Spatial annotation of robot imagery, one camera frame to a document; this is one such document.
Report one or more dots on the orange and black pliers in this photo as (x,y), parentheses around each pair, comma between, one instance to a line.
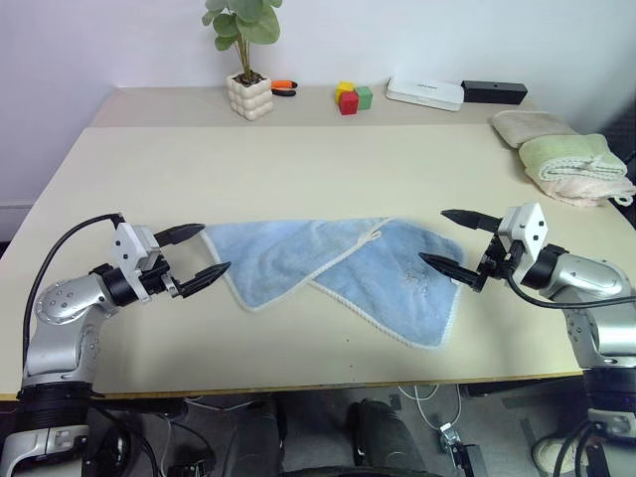
(284,87)

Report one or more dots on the large dark rounded shape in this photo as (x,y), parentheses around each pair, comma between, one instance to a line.
(382,437)

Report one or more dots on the small metal clamp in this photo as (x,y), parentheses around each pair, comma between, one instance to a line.
(448,437)

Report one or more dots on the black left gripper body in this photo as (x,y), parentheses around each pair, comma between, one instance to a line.
(158,280)

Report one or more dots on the yellow cube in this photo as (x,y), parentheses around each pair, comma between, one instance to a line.
(344,87)

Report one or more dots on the light blue towel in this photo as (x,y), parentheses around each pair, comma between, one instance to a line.
(278,263)

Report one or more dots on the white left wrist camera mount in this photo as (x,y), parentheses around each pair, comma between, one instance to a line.
(121,246)

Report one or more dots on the green folded towel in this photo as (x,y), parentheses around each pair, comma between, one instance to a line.
(566,151)

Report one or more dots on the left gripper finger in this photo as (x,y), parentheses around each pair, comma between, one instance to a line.
(176,235)
(204,280)

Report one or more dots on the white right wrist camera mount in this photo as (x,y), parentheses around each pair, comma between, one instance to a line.
(529,223)

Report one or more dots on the white flat box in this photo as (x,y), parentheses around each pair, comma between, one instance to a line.
(425,93)

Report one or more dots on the red cube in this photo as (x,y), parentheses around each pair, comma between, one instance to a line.
(349,103)

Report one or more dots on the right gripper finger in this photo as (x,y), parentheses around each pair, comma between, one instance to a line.
(472,220)
(454,272)

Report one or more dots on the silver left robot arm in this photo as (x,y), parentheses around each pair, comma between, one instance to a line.
(64,303)

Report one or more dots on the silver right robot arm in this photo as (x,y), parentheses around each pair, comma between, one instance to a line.
(591,278)

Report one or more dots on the black metal bracket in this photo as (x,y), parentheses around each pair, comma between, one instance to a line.
(469,459)

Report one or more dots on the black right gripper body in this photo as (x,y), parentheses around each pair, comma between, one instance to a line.
(499,261)

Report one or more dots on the black chair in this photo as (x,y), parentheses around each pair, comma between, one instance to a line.
(623,136)

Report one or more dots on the green plant in white pot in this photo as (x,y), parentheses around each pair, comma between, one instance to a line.
(251,97)

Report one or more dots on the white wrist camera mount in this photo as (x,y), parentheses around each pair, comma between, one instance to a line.
(529,223)
(121,246)

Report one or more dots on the black rectangular box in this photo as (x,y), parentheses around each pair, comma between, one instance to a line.
(494,92)

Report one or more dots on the green cube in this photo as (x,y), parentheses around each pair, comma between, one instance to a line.
(365,98)

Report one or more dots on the beige folded towel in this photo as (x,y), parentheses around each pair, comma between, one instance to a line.
(529,126)

